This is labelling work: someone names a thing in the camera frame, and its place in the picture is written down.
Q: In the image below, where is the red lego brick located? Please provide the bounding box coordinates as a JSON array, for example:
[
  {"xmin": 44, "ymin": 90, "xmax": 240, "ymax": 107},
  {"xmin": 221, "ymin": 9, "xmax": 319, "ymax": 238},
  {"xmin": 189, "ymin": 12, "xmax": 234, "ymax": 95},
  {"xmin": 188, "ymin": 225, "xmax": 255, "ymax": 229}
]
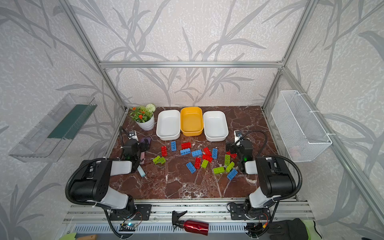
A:
[
  {"xmin": 203, "ymin": 154, "xmax": 213, "ymax": 163},
  {"xmin": 161, "ymin": 146, "xmax": 168, "ymax": 157},
  {"xmin": 203, "ymin": 148, "xmax": 212, "ymax": 157},
  {"xmin": 181, "ymin": 142, "xmax": 192, "ymax": 150},
  {"xmin": 226, "ymin": 152, "xmax": 237, "ymax": 159},
  {"xmin": 194, "ymin": 158, "xmax": 202, "ymax": 169}
]

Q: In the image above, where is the blue lego brick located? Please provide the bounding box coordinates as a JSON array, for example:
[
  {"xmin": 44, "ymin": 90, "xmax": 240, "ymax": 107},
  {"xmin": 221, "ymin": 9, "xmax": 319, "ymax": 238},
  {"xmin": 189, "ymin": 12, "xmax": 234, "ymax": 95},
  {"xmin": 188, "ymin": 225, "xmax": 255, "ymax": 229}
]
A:
[
  {"xmin": 180, "ymin": 148, "xmax": 191, "ymax": 156},
  {"xmin": 227, "ymin": 169, "xmax": 238, "ymax": 181},
  {"xmin": 171, "ymin": 141, "xmax": 177, "ymax": 152},
  {"xmin": 212, "ymin": 148, "xmax": 218, "ymax": 160},
  {"xmin": 191, "ymin": 150, "xmax": 203, "ymax": 158},
  {"xmin": 186, "ymin": 162, "xmax": 197, "ymax": 174}
]

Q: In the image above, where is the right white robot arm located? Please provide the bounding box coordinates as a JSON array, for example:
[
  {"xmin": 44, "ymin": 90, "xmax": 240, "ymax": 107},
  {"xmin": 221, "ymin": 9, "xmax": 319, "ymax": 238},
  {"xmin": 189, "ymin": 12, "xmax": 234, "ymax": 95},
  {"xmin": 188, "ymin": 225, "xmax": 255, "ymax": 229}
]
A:
[{"xmin": 226, "ymin": 140, "xmax": 303, "ymax": 221}]

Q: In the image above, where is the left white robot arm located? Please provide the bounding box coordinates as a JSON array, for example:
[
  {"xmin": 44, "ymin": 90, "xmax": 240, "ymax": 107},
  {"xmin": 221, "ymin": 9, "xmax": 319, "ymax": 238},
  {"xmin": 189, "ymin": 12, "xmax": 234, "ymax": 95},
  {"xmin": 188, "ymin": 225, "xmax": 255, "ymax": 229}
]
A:
[{"xmin": 65, "ymin": 139, "xmax": 151, "ymax": 216}]

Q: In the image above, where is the purple pink spatula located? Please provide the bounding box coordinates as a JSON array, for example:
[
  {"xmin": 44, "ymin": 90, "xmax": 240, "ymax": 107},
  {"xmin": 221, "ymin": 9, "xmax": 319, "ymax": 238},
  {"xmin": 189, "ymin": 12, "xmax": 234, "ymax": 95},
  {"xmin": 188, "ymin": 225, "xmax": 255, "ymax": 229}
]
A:
[{"xmin": 139, "ymin": 137, "xmax": 152, "ymax": 165}]

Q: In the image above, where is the green lego brick pair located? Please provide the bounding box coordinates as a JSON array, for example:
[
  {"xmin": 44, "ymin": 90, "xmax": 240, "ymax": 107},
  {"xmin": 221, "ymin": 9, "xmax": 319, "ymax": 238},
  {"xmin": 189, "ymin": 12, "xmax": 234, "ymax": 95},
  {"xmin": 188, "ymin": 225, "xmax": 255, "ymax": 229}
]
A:
[{"xmin": 153, "ymin": 156, "xmax": 166, "ymax": 165}]

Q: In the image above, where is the potted plant white pot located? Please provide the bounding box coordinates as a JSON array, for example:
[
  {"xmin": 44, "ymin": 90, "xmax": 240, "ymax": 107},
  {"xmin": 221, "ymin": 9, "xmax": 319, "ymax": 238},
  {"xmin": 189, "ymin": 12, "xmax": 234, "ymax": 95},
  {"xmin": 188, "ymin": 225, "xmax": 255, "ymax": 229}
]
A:
[{"xmin": 130, "ymin": 104, "xmax": 156, "ymax": 131}]

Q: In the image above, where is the right white container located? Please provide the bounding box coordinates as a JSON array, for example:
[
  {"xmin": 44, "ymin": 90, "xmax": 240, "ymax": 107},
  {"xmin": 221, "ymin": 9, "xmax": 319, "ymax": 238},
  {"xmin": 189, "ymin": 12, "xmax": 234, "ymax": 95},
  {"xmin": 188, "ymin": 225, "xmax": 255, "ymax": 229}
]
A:
[{"xmin": 203, "ymin": 111, "xmax": 229, "ymax": 142}]

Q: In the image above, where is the white container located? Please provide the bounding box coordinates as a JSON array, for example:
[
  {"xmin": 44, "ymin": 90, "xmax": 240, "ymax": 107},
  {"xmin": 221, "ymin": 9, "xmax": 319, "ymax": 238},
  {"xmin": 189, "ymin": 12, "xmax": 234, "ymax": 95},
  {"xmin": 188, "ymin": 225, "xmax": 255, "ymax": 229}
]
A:
[
  {"xmin": 156, "ymin": 110, "xmax": 181, "ymax": 141},
  {"xmin": 203, "ymin": 111, "xmax": 229, "ymax": 142}
]

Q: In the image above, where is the left white container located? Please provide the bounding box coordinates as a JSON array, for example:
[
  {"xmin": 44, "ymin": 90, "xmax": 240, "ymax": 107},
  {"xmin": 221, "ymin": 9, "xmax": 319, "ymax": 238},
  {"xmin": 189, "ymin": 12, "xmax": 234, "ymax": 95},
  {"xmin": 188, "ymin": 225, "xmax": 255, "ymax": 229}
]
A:
[{"xmin": 156, "ymin": 110, "xmax": 181, "ymax": 141}]

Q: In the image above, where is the small green lego brick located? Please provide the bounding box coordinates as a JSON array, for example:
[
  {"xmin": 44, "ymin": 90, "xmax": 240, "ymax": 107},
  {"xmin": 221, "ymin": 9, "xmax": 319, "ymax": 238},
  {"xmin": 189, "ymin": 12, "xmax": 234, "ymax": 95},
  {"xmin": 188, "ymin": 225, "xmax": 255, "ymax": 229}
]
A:
[{"xmin": 201, "ymin": 160, "xmax": 210, "ymax": 169}]

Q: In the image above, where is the yellow container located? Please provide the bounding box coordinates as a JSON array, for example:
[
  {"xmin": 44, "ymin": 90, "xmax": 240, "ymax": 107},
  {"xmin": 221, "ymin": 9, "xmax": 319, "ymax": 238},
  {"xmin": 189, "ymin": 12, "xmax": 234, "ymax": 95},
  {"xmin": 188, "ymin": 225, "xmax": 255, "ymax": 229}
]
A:
[{"xmin": 181, "ymin": 107, "xmax": 204, "ymax": 137}]

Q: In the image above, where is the left circuit board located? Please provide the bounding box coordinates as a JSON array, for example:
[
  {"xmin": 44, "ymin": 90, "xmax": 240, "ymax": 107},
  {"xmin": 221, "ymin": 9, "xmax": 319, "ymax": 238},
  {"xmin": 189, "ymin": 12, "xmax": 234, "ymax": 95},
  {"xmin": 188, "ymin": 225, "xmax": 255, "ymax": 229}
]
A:
[{"xmin": 118, "ymin": 222, "xmax": 141, "ymax": 233}]

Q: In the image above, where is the red spray bottle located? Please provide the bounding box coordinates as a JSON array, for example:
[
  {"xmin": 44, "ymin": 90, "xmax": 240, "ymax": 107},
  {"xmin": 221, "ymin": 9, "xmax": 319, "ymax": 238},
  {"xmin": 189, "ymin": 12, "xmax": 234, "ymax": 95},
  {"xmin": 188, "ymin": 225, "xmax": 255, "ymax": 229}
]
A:
[{"xmin": 172, "ymin": 211, "xmax": 209, "ymax": 236}]

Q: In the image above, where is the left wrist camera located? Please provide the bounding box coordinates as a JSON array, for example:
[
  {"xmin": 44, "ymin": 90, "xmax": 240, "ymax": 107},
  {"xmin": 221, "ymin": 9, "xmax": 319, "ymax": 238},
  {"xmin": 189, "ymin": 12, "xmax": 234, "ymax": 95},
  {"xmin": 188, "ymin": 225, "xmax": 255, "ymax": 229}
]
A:
[{"xmin": 128, "ymin": 130, "xmax": 139, "ymax": 141}]

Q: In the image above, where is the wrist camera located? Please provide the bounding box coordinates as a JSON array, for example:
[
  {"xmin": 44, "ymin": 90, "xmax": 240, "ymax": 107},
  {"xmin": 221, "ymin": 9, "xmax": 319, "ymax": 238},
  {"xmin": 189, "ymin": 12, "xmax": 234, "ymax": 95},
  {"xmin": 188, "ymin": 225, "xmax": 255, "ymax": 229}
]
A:
[
  {"xmin": 128, "ymin": 130, "xmax": 139, "ymax": 141},
  {"xmin": 234, "ymin": 130, "xmax": 243, "ymax": 146}
]

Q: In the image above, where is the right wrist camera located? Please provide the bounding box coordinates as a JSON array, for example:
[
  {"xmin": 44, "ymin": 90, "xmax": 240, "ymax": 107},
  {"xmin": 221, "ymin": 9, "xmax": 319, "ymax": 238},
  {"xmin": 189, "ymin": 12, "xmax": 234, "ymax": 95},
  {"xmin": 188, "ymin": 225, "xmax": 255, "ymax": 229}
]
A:
[{"xmin": 234, "ymin": 130, "xmax": 243, "ymax": 146}]

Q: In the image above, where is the white wire mesh basket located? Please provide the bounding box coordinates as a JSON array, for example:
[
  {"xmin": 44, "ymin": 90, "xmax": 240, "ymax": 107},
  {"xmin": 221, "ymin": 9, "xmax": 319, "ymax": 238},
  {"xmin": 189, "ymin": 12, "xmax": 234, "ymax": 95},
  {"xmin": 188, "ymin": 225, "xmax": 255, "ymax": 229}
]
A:
[{"xmin": 271, "ymin": 90, "xmax": 332, "ymax": 162}]

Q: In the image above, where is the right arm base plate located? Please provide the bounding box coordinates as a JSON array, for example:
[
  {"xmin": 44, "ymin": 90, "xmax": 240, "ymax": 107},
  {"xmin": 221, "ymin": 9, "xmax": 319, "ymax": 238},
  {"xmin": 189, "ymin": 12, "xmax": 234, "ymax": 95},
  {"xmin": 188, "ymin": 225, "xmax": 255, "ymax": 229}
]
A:
[{"xmin": 227, "ymin": 203, "xmax": 271, "ymax": 221}]

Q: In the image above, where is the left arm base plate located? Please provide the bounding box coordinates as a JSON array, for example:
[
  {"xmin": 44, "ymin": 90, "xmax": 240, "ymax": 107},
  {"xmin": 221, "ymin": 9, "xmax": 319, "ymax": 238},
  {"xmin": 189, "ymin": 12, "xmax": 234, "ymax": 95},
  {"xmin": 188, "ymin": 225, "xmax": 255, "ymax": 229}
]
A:
[{"xmin": 109, "ymin": 204, "xmax": 152, "ymax": 221}]

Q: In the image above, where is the clear wall shelf green mat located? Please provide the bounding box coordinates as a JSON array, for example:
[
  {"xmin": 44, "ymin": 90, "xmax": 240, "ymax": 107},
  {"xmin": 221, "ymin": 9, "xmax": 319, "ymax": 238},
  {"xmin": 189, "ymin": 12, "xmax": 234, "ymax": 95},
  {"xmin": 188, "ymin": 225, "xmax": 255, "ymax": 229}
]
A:
[{"xmin": 9, "ymin": 94, "xmax": 97, "ymax": 163}]

